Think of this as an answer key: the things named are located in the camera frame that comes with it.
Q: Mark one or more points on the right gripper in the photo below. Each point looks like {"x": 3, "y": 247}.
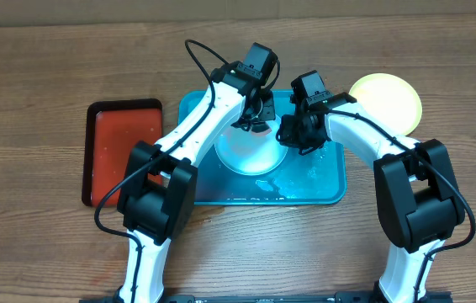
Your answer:
{"x": 293, "y": 139}

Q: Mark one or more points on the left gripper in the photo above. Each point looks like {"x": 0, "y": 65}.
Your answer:
{"x": 267, "y": 112}

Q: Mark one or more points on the light blue plate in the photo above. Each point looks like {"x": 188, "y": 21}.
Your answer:
{"x": 250, "y": 153}

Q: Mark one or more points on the green plate back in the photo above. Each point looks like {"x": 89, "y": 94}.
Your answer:
{"x": 389, "y": 99}

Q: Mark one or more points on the dark sponge with orange base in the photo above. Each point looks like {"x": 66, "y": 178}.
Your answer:
{"x": 259, "y": 128}

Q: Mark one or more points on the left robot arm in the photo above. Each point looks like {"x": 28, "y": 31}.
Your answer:
{"x": 157, "y": 193}

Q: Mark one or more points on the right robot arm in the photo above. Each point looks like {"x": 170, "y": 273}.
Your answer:
{"x": 418, "y": 200}

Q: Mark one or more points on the blue plastic tray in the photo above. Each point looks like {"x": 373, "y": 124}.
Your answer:
{"x": 318, "y": 178}

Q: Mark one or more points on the red and black tray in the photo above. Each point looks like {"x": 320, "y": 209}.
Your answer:
{"x": 112, "y": 130}

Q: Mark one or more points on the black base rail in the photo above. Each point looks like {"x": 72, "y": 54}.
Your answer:
{"x": 339, "y": 297}

